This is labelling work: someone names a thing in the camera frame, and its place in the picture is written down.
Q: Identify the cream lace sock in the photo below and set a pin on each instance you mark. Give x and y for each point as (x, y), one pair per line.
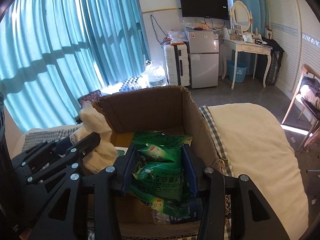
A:
(105, 153)

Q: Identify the white suitcase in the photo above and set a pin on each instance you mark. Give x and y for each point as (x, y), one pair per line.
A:
(177, 64)

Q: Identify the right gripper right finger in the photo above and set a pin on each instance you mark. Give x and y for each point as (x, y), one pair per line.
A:
(252, 217)

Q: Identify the blue laundry basket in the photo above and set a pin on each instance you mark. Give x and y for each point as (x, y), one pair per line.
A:
(241, 71)

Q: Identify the purple dotted bag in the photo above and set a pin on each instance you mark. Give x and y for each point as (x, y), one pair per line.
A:
(91, 97)

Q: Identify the cardboard box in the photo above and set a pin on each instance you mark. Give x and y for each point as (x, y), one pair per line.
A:
(163, 110)

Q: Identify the white vanity table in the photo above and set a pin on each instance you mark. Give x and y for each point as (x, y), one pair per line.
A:
(241, 47)

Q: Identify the bottled water pack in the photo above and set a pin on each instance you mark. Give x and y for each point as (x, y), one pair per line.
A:
(132, 84)

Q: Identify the white louvered wardrobe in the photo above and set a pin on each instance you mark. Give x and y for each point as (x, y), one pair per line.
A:
(296, 29)

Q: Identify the wooden chair with clothes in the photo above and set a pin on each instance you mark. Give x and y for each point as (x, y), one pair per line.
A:
(307, 94)

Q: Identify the green 999 medicine box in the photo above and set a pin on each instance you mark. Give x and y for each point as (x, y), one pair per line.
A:
(121, 152)

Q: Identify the teal window curtain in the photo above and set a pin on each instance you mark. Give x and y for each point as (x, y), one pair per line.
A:
(55, 51)

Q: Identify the black wall television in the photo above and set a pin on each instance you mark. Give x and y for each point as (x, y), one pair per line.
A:
(217, 9)

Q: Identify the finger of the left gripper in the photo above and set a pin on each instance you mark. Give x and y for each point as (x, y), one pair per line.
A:
(75, 153)
(30, 162)

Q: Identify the oval vanity mirror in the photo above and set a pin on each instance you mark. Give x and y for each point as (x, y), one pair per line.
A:
(242, 16)

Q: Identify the silver mini fridge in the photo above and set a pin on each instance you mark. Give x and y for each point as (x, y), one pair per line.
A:
(204, 58)

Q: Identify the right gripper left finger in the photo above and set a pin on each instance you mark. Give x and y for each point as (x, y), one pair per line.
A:
(66, 215)

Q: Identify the navy white wipes pack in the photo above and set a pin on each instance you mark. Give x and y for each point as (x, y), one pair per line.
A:
(178, 212)

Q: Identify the large water jug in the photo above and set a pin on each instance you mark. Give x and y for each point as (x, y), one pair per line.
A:
(155, 74)

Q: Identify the green medicine sachet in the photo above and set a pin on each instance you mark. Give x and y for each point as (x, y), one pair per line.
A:
(159, 173)

